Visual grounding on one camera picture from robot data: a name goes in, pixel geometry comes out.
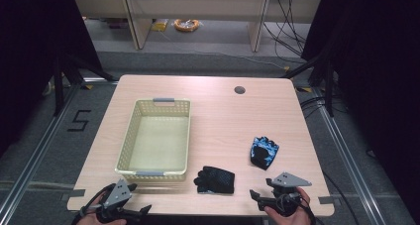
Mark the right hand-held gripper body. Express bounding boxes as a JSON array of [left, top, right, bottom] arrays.
[[261, 171, 313, 218]]

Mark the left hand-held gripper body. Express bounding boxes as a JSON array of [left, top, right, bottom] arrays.
[[95, 178, 137, 224]]

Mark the blue and black glove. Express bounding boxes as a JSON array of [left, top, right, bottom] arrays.
[[249, 136, 280, 171]]

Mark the cream plastic basket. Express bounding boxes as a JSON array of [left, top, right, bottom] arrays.
[[114, 97, 192, 183]]

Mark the person's right hand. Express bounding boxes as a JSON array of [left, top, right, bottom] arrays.
[[263, 186, 313, 225]]

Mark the person's left hand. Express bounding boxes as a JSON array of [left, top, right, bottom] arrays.
[[77, 203, 128, 225]]

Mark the black metal stand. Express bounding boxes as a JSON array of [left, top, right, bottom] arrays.
[[52, 52, 117, 118], [279, 55, 336, 118]]

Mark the yellow packet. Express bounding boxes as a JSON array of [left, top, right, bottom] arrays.
[[151, 19, 169, 33]]

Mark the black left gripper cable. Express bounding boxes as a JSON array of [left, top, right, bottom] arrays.
[[70, 183, 117, 225]]

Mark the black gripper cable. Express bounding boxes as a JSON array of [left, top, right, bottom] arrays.
[[290, 191, 320, 225], [70, 183, 117, 225]]

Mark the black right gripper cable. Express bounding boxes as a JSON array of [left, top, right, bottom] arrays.
[[290, 191, 320, 225]]

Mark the black floor cable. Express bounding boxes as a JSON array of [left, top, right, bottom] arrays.
[[321, 169, 362, 225]]

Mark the aluminium floor rail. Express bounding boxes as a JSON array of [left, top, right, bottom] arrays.
[[0, 83, 85, 217], [310, 87, 385, 225]]

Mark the bundle of black cables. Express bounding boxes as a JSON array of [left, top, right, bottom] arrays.
[[262, 0, 309, 58]]

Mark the orange cable coil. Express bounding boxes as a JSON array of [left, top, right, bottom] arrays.
[[173, 18, 201, 33]]

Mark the white desk frame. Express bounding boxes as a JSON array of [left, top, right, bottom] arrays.
[[71, 0, 323, 53]]

